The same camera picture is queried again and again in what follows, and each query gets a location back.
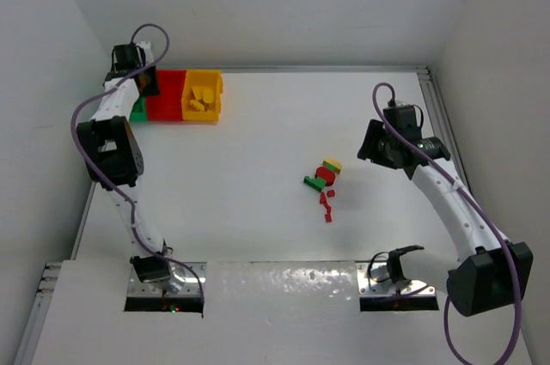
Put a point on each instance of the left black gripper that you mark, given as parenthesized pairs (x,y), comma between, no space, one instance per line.
(146,82)

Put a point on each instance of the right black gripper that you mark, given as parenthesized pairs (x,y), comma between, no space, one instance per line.
(370,142)

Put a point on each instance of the yellow butterfly round lego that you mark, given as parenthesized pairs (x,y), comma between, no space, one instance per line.
(209,95)

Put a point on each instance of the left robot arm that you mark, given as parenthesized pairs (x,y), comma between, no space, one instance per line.
(109,142)

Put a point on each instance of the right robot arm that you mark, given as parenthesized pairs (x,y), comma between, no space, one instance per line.
(493,272)

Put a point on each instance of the red plastic bin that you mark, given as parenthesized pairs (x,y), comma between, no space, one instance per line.
(166,107)

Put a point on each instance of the green plastic bin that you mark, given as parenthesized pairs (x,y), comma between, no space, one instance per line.
(138,112)

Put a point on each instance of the pale yellow curved lego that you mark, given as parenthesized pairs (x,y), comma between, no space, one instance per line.
(332,161)

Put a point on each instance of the green square lego brick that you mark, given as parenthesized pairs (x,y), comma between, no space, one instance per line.
(332,168)

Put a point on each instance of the red round lego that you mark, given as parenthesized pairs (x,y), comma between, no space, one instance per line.
(326,174)

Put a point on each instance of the yellow plastic bin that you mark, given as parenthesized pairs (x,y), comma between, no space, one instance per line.
(202,78)

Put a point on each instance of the green L-shaped lego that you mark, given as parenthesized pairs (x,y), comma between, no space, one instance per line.
(316,183)

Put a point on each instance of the small red lego piece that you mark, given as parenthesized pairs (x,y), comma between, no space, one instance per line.
(328,213)

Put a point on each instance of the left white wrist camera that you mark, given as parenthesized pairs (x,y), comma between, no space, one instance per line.
(145,51)

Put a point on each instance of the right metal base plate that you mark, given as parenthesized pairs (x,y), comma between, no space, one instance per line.
(373,282)

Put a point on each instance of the metal base plate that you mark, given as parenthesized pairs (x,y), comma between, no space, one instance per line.
(180,283)
(373,282)

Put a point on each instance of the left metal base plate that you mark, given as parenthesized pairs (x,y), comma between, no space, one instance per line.
(180,283)

